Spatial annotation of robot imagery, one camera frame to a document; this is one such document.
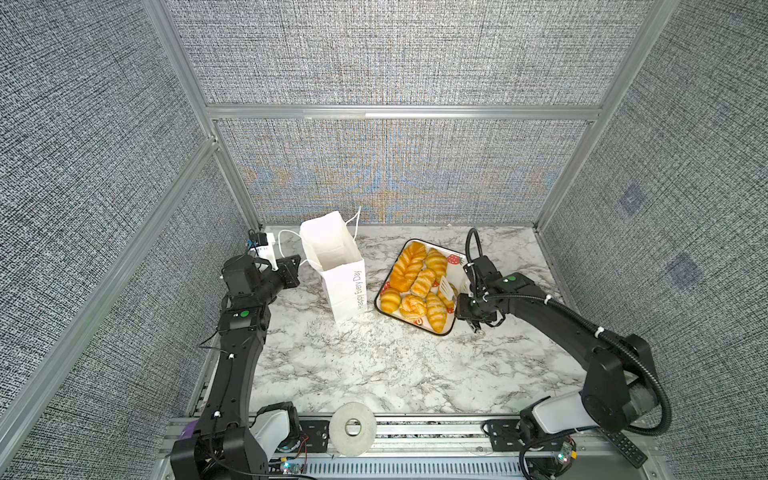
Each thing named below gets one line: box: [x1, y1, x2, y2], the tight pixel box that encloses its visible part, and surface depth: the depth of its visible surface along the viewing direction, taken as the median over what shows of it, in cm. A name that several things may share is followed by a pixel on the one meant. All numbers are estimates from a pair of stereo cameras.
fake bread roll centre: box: [411, 268, 436, 298], surface depth 100 cm
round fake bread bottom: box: [399, 294, 427, 319], surface depth 94 cm
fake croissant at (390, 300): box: [380, 289, 401, 314], surface depth 96 cm
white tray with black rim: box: [374, 238, 469, 336], surface depth 99 cm
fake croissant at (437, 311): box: [426, 292, 447, 333], surface depth 94 cm
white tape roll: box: [329, 402, 377, 456], surface depth 76 cm
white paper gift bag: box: [300, 210, 367, 323], surface depth 87 cm
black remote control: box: [596, 428, 649, 469], surface depth 72 cm
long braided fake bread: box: [390, 241, 427, 292], surface depth 105 cm
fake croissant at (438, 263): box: [426, 248, 448, 286], surface depth 106 cm
